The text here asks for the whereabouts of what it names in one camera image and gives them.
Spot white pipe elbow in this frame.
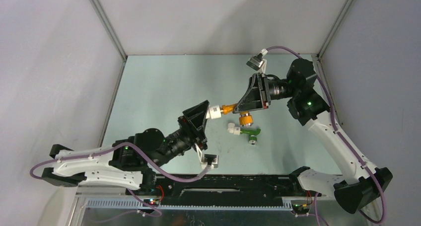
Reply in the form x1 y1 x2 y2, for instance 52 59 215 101
227 123 241 135
206 105 223 119

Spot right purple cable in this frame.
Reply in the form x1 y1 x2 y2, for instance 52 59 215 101
266 46 387 225

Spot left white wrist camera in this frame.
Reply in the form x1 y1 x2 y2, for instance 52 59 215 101
195 144 219 170

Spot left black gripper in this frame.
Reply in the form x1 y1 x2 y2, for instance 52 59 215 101
156 102 212 168

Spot orange water faucet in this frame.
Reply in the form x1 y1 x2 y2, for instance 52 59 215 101
220 103 255 127

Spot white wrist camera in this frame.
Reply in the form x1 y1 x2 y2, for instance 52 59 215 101
246 49 268 74
195 144 219 170

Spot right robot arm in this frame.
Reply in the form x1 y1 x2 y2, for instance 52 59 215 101
233 56 393 214

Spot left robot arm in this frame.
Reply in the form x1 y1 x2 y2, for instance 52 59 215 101
40 100 212 194

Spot green water faucet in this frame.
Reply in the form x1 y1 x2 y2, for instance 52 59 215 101
240 128 261 146

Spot white ventilated cable duct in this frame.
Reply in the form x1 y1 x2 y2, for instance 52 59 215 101
85 198 292 211

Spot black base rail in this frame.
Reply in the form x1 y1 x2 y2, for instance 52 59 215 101
132 174 315 206

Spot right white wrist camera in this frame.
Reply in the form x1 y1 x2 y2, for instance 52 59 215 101
246 49 268 74

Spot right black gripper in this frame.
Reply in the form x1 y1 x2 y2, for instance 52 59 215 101
232 74 297 115

